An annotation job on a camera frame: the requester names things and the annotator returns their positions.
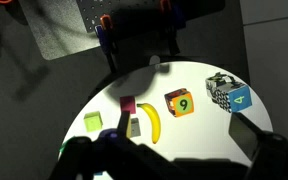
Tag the dark purple clamp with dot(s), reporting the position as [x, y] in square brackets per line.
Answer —
[170, 30]

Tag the gray textured mat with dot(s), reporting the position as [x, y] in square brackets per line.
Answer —
[57, 30]

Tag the small green block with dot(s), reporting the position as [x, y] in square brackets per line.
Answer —
[63, 146]

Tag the black white patterned cube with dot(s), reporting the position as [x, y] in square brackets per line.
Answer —
[217, 81]

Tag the small blue block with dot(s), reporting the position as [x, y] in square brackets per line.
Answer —
[99, 173]

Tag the blue number four cube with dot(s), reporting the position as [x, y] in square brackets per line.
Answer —
[238, 99]

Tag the yellow banana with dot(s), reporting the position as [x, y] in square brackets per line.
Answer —
[153, 121]

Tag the small pink block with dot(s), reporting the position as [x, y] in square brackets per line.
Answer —
[128, 104]

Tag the small gray block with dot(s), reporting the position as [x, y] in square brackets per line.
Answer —
[135, 127]

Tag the purple clamp with orange tip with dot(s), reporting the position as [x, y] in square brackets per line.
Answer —
[106, 38]

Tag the black perforated breadboard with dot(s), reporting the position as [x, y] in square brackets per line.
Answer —
[124, 13]

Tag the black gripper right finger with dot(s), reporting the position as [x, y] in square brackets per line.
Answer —
[250, 140]

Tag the orange floor marker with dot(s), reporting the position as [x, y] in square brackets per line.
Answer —
[2, 1]

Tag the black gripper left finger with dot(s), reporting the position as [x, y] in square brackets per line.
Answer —
[123, 125]

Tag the small yellow-green block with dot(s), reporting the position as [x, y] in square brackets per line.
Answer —
[93, 121]

